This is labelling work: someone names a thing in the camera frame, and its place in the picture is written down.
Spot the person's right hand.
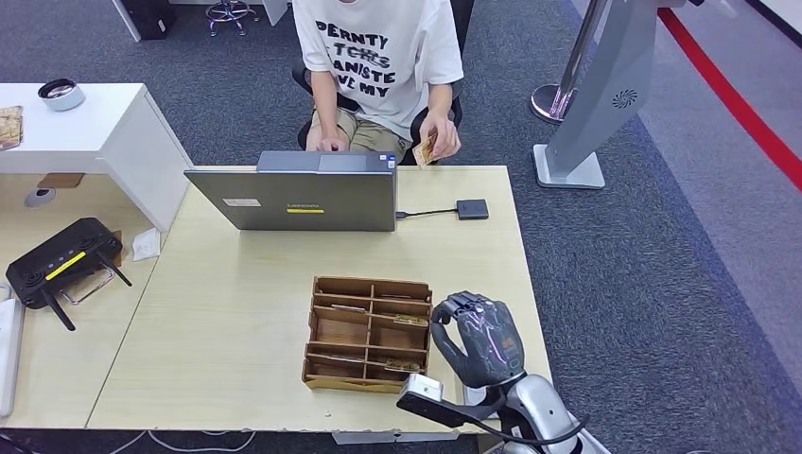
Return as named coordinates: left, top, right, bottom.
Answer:
left=314, top=124, right=351, bottom=153

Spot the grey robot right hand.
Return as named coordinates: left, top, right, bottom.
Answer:
left=429, top=290, right=527, bottom=391

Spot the person's left hand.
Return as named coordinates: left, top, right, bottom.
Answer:
left=419, top=112, right=462, bottom=162

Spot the person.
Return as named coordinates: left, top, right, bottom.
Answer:
left=291, top=0, right=466, bottom=168

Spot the wooden card organizer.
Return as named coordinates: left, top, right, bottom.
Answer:
left=301, top=276, right=434, bottom=396

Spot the grey laptop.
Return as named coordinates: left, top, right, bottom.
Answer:
left=183, top=149, right=400, bottom=233

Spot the black USB hub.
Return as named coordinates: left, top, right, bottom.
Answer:
left=456, top=199, right=490, bottom=221

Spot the black office chair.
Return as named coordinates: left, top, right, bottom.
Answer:
left=290, top=0, right=476, bottom=167

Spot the chrome stool base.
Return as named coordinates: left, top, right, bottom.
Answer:
left=206, top=0, right=265, bottom=38

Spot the grey kiosk stand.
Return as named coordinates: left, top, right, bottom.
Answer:
left=533, top=0, right=690, bottom=190

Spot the white paper note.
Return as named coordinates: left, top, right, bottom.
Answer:
left=131, top=227, right=163, bottom=262

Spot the black cabinet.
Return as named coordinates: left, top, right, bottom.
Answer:
left=122, top=0, right=179, bottom=42

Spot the brown cardboard piece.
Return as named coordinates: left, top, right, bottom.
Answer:
left=37, top=172, right=86, bottom=189

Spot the white round bowl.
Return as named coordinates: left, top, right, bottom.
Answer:
left=37, top=78, right=87, bottom=113

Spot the black router with antennas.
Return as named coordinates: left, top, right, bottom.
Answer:
left=6, top=217, right=133, bottom=332

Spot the clear snack packet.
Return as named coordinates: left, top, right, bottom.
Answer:
left=0, top=105, right=25, bottom=151

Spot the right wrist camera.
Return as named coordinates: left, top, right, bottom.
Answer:
left=395, top=374, right=504, bottom=431

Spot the chrome stanchion post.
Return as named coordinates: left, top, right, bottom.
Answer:
left=531, top=0, right=613, bottom=125

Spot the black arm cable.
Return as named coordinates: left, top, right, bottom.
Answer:
left=475, top=410, right=591, bottom=448

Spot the metal wire stand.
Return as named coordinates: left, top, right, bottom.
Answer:
left=59, top=266, right=118, bottom=306

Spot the white cable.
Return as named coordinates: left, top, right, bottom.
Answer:
left=105, top=428, right=258, bottom=454

